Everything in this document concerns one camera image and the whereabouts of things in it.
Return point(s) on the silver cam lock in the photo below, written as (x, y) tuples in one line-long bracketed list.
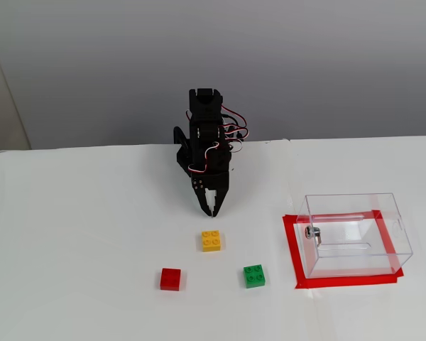
[(312, 232)]

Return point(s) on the yellow lego brick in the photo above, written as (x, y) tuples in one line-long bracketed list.
[(213, 241)]

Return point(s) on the black table clamp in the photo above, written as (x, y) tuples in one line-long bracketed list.
[(179, 136)]

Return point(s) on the red lego brick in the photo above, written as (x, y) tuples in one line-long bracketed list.
[(170, 279)]

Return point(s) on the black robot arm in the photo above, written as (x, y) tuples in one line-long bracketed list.
[(206, 106)]

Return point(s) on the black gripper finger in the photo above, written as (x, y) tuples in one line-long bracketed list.
[(200, 195), (222, 199)]

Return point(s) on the green lego brick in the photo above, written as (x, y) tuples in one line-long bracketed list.
[(254, 277)]

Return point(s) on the transparent plastic box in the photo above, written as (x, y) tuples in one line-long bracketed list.
[(394, 227)]

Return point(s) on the red tape square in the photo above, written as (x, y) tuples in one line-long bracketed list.
[(348, 281)]

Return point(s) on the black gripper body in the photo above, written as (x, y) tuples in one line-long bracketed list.
[(214, 182)]

